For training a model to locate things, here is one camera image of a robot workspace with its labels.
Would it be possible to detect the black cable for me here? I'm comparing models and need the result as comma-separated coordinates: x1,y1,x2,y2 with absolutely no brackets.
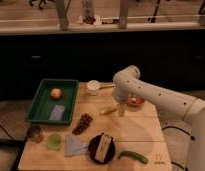
162,125,196,171

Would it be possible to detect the orange apple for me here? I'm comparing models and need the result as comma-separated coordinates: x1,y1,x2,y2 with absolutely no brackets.
50,88,62,100

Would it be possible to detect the yellow banana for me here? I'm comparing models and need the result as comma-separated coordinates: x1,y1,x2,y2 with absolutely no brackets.
99,106,117,115

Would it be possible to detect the blue grey cloth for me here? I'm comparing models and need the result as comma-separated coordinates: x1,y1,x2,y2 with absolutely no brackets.
65,133,88,157

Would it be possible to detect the white measuring cup wooden handle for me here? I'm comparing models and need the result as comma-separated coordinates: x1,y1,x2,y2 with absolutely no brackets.
86,80,114,96

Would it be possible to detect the beige box on plate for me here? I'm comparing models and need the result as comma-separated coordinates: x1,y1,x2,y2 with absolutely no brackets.
95,134,112,163

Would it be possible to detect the grey blue sponge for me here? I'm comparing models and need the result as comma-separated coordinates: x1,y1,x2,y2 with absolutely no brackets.
50,105,65,121

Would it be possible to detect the dark grape bunch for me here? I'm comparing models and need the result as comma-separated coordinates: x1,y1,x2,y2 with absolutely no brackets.
72,113,93,135

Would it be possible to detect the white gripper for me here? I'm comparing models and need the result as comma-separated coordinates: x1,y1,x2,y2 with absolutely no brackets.
112,89,128,117

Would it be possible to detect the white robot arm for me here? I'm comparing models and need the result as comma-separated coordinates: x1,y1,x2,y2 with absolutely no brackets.
113,65,205,171

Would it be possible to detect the green cucumber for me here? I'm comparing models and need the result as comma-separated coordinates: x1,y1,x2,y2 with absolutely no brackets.
117,151,148,164

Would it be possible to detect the green plastic tray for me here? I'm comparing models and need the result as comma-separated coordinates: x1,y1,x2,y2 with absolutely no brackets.
26,79,79,125

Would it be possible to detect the black plate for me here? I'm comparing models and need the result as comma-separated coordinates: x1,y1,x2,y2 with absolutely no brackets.
88,133,116,164

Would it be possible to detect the orange bowl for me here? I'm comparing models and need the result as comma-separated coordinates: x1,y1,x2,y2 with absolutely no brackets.
126,95,145,107

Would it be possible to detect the green plastic cup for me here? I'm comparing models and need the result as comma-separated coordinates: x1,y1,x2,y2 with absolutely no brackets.
46,133,61,150

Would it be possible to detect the metal cup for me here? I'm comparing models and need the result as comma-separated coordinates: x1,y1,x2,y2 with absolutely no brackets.
27,125,44,143

